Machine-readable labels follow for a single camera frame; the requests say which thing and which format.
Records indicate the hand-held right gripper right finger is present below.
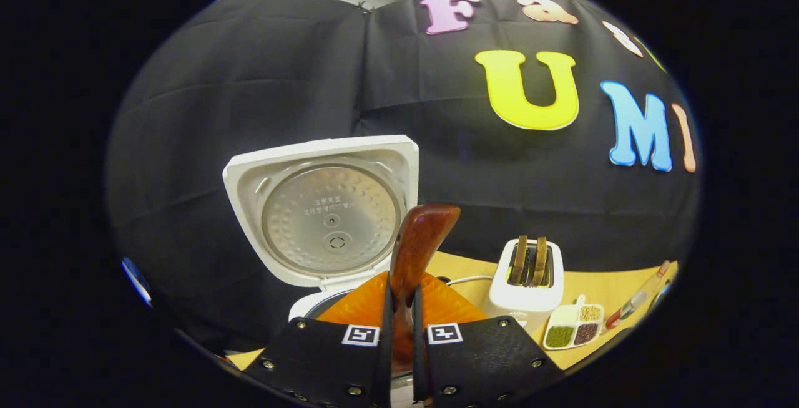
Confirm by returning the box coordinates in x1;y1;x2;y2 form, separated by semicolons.
412;271;566;408

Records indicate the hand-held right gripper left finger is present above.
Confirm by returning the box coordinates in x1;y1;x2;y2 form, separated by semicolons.
243;271;394;408

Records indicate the dark wooden spoon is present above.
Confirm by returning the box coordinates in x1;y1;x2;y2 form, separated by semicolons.
388;203;461;374

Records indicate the white rice cooker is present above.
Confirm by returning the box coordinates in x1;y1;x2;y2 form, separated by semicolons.
223;135;420;324

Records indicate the white toaster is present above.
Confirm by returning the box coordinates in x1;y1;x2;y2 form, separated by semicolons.
489;238;565;334

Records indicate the brown toast slice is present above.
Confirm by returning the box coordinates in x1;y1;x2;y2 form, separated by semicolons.
508;235;529;286
531;236;549;288

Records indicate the white divided bean dish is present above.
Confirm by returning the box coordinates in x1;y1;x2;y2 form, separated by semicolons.
542;294;605;351

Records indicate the clear plastic water bottle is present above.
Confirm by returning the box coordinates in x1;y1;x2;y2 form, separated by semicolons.
604;260;672;331

